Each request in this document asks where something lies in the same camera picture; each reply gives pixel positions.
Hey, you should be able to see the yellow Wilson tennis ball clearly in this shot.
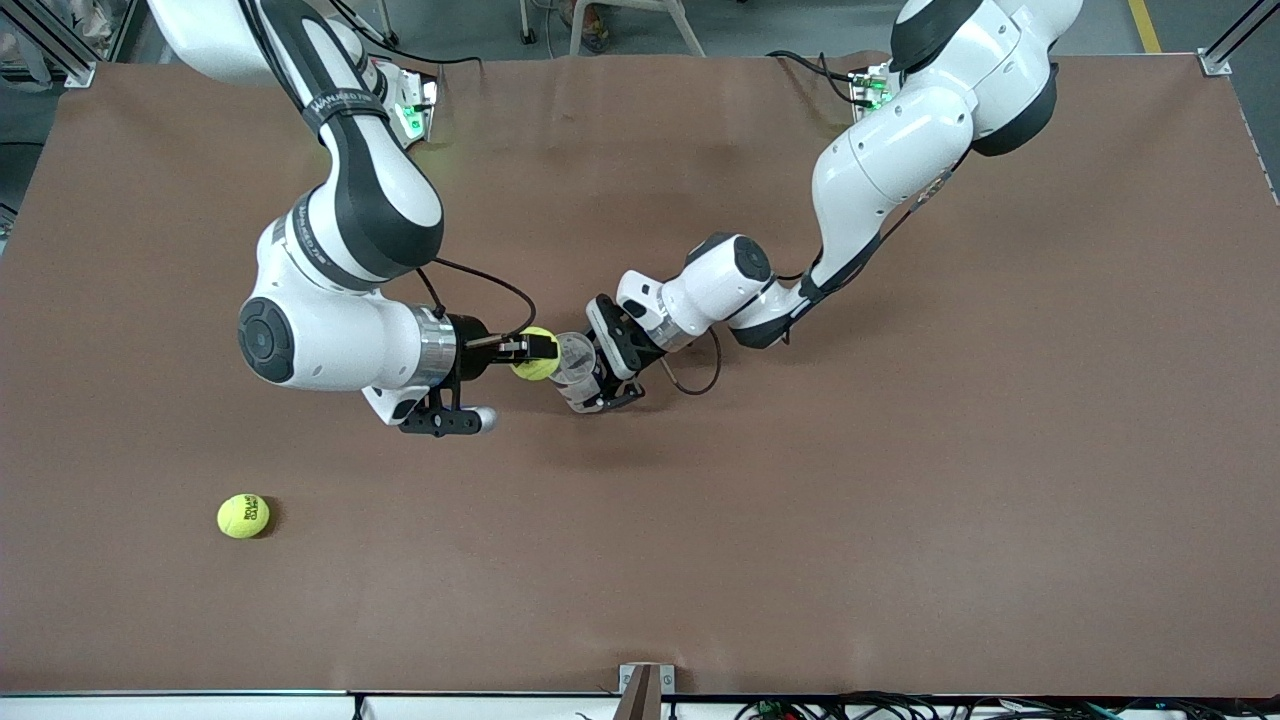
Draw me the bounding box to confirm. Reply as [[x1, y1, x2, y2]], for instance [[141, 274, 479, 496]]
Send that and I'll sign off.
[[510, 326, 563, 383]]

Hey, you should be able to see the clear tennis ball can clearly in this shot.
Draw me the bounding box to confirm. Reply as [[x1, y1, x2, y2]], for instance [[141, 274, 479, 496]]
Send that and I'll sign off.
[[548, 332, 601, 391]]

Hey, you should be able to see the yellow Roland Garros tennis ball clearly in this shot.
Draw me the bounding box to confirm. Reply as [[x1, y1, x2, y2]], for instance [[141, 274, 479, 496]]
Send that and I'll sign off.
[[217, 493, 271, 540]]

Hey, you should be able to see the patterned shoe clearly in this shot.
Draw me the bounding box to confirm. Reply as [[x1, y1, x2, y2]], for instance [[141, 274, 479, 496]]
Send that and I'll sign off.
[[575, 3, 613, 53]]

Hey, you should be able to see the paper table cover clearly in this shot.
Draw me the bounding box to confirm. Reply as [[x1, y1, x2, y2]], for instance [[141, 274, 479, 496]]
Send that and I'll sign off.
[[0, 52, 1280, 698]]

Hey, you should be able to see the black right base cable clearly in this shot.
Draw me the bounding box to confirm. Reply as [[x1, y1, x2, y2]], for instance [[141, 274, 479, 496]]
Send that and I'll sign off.
[[385, 45, 483, 69]]

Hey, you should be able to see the black base cable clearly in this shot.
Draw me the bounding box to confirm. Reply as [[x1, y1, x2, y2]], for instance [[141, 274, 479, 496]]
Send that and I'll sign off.
[[765, 50, 861, 106], [385, 45, 483, 69]]

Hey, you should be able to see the metal table edge bracket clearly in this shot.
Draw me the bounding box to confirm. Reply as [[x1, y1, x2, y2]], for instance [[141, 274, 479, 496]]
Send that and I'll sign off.
[[618, 663, 676, 720]]

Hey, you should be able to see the white stool frame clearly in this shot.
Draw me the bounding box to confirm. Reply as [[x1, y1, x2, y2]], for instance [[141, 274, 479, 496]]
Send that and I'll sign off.
[[518, 0, 706, 58]]

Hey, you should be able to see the black left base cable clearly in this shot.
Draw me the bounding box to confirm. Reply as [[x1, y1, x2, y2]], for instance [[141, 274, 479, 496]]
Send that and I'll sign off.
[[765, 50, 861, 106]]

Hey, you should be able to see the tangled cable bundle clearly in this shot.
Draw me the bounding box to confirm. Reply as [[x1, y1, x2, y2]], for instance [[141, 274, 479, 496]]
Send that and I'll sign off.
[[735, 692, 1280, 720]]

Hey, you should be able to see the aluminium frame profile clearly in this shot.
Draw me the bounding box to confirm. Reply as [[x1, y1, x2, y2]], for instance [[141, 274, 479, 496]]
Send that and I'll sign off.
[[30, 0, 98, 89], [1200, 0, 1280, 77]]

